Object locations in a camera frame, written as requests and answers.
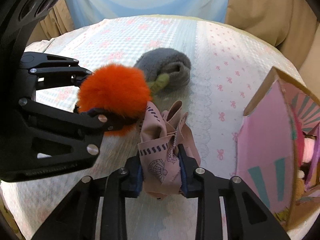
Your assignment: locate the brown plush toy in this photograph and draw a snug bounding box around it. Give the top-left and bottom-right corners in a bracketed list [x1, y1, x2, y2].
[295, 170, 305, 200]

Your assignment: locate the orange fluffy pompom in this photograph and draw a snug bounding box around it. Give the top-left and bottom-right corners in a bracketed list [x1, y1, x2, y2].
[76, 63, 152, 121]

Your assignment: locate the pink fluffy pompom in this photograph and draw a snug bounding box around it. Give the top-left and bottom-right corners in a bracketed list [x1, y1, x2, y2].
[302, 134, 317, 164]

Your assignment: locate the pink patterned cloth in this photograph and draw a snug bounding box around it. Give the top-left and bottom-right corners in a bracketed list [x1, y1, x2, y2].
[137, 100, 201, 200]

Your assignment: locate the grey fuzzy sock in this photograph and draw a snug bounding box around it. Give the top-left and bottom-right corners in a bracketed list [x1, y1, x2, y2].
[134, 48, 191, 90]

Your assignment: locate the left beige curtain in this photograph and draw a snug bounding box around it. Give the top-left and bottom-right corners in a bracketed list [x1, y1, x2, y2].
[27, 0, 75, 46]

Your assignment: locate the beige curtain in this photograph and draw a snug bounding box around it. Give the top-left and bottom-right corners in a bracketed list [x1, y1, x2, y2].
[225, 0, 319, 90]
[27, 0, 75, 46]

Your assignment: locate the pink cardboard box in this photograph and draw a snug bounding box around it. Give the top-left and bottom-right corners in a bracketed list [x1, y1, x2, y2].
[236, 68, 319, 230]

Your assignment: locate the right beige curtain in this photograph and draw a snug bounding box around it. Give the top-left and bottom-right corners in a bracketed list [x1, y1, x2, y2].
[225, 0, 319, 90]

